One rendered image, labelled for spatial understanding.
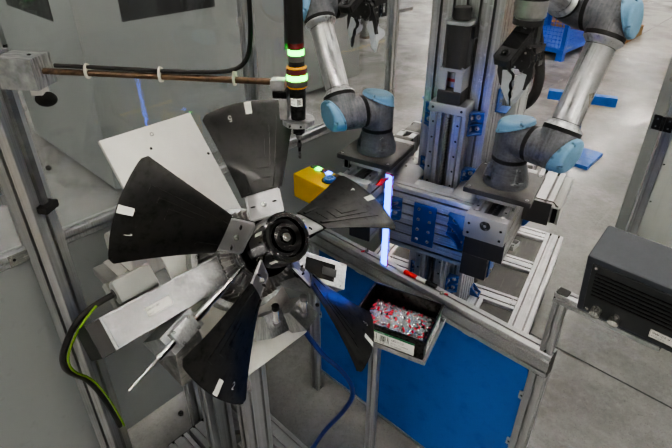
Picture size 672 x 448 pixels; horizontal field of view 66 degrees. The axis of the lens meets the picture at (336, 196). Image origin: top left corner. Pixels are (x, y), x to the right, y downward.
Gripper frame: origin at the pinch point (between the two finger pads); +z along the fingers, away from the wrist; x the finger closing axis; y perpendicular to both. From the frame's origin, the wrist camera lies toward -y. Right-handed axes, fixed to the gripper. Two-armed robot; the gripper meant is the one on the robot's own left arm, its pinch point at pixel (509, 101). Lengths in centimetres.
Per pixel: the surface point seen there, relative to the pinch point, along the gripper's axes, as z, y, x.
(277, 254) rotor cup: 23, -63, 19
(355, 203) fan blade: 26.1, -31.4, 23.9
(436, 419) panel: 111, -14, -1
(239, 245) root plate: 24, -66, 29
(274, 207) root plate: 19, -55, 29
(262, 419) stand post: 95, -61, 34
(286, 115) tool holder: -4, -52, 27
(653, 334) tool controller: 35, -18, -48
